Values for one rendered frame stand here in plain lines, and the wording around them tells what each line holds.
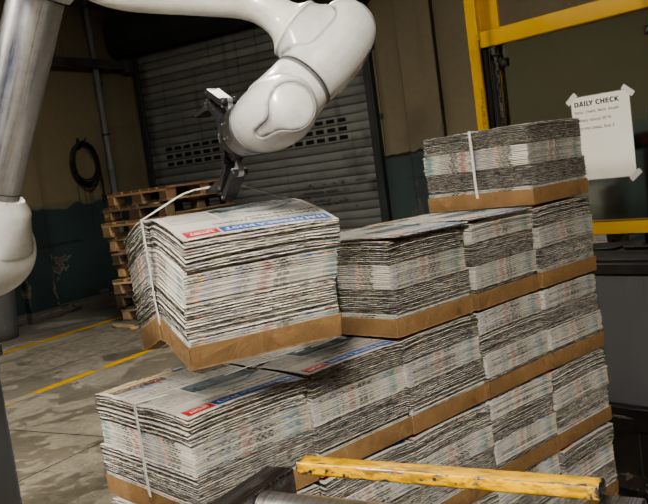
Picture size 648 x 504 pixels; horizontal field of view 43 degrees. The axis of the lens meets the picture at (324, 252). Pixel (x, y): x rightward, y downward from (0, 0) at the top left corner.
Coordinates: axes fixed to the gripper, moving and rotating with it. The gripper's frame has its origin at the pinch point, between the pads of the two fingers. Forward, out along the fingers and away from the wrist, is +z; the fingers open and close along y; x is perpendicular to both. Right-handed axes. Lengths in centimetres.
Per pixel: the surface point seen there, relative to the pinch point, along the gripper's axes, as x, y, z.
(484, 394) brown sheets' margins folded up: 70, 64, 24
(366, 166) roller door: 393, -54, 649
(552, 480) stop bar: 15, 53, -67
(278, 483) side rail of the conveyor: -9, 54, -35
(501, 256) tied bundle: 83, 31, 26
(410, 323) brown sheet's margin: 47, 42, 15
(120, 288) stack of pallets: 113, 38, 686
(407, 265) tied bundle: 48, 29, 15
